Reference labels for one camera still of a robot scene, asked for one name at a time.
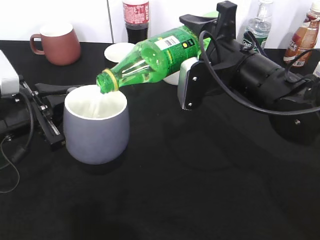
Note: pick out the white ceramic mug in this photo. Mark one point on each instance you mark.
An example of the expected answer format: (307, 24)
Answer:
(172, 79)

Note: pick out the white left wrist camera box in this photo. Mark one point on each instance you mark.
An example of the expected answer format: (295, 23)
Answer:
(9, 79)

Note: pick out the maroon ceramic mug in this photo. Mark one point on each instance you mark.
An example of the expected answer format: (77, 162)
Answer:
(58, 42)

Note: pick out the green soda bottle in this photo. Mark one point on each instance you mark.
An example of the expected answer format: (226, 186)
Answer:
(151, 60)

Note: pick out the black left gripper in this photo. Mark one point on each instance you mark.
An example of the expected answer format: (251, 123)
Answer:
(43, 113)

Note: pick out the yellow plastic cup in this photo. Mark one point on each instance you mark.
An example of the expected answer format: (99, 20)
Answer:
(212, 14)

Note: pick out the black ceramic mug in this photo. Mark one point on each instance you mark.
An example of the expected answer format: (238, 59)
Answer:
(118, 51)

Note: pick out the cola bottle red label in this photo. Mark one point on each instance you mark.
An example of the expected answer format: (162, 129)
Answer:
(136, 15)

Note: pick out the grey ceramic mug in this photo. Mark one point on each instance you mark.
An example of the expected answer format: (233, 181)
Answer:
(96, 126)

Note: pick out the clear water bottle green label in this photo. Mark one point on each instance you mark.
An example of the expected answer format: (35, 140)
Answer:
(260, 25)

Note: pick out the white carton box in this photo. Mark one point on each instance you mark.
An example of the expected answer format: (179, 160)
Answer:
(316, 71)

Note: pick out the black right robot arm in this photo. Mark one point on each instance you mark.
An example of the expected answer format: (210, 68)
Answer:
(291, 101)

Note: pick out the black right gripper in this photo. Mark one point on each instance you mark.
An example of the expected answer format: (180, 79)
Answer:
(219, 52)

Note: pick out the brown coffee drink bottle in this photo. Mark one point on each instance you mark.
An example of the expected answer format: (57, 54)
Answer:
(306, 36)

